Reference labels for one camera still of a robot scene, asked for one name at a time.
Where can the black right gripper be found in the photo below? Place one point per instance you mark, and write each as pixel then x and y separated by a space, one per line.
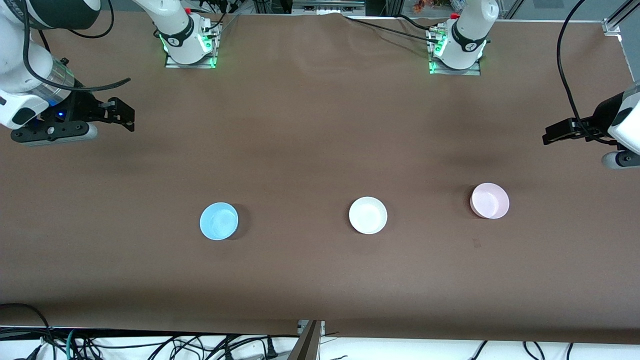
pixel 81 107

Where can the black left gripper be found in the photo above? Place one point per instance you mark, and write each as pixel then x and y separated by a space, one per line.
pixel 600 115

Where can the pink bowl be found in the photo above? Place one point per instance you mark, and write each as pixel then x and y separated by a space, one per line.
pixel 490 201

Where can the blue bowl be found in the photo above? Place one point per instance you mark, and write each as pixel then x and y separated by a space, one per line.
pixel 219 221

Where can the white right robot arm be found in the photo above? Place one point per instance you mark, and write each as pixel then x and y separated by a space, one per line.
pixel 20 65

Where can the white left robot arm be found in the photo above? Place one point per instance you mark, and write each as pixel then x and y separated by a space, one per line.
pixel 467 35

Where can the white bowl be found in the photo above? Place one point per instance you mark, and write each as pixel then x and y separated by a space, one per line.
pixel 368 215

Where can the brown table cover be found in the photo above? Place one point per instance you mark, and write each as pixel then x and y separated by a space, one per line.
pixel 300 150

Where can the grey power strip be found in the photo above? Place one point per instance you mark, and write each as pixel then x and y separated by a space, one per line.
pixel 327 6

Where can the black power plug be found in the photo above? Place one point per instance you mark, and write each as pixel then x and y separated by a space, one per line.
pixel 271 348

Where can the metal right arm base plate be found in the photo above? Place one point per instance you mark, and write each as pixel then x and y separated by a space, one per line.
pixel 172 63

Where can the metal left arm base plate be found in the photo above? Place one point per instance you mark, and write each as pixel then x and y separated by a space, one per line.
pixel 477 71

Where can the aluminium frame corner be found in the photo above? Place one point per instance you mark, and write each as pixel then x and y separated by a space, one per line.
pixel 616 20

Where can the aluminium profile post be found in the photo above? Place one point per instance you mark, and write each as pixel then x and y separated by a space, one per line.
pixel 306 342

